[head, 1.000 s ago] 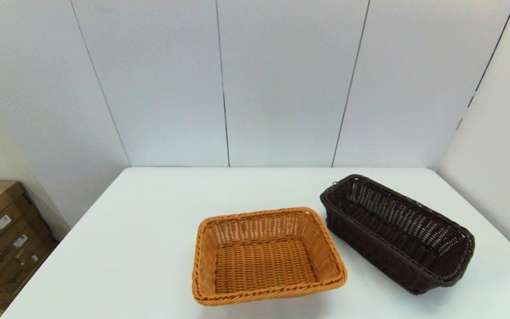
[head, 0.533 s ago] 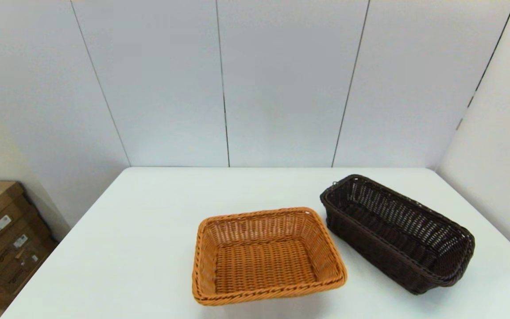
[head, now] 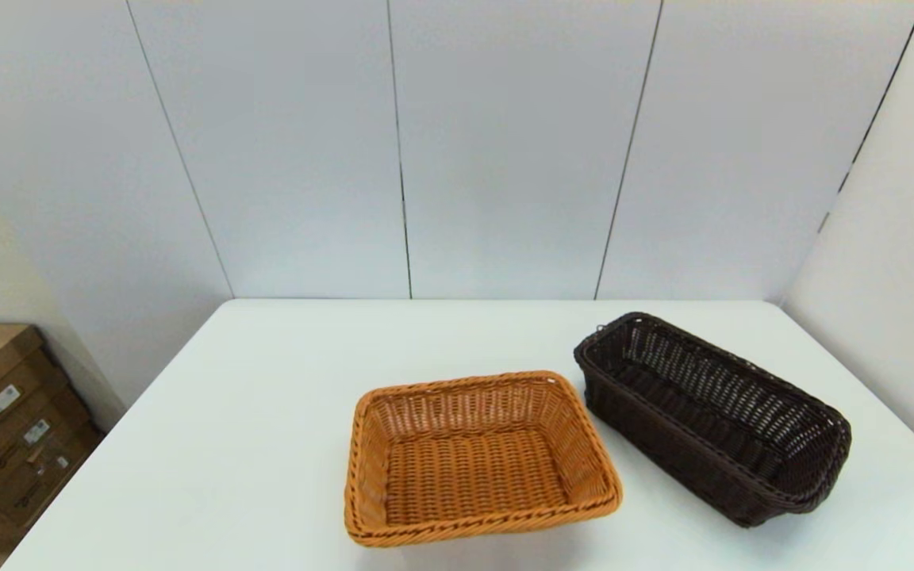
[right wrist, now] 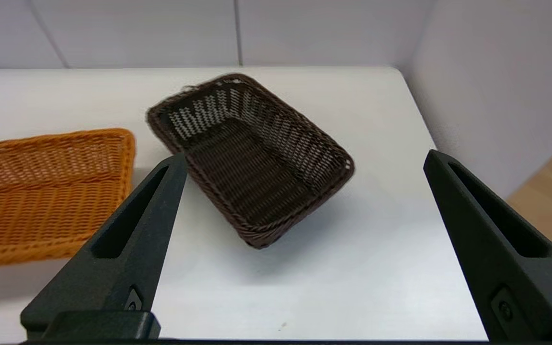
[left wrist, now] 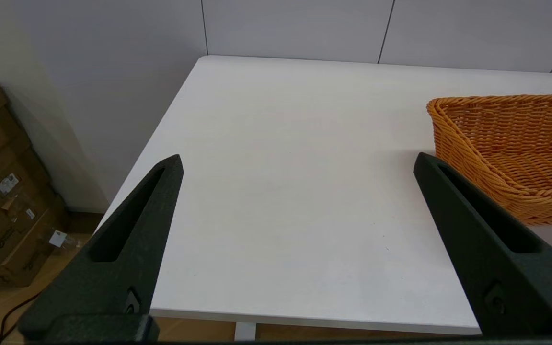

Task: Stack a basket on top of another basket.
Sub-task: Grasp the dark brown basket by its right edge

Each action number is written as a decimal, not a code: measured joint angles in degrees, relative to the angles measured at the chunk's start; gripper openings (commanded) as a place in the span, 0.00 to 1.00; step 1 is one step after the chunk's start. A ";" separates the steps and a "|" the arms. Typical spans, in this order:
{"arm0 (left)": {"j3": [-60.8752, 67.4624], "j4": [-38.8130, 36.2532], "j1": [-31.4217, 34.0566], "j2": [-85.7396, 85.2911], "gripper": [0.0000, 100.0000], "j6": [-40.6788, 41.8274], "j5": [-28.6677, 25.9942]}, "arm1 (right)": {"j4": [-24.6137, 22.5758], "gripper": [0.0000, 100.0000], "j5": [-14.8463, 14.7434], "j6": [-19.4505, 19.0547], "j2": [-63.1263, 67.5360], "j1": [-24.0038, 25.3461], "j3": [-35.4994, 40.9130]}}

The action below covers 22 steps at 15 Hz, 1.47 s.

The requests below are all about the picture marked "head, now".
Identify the orange wicker basket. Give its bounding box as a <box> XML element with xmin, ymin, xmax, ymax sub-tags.
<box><xmin>344</xmin><ymin>370</ymin><xmax>624</xmax><ymax>548</ymax></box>

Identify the dark brown wicker basket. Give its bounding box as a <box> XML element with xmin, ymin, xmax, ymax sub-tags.
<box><xmin>573</xmin><ymin>312</ymin><xmax>853</xmax><ymax>528</ymax></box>

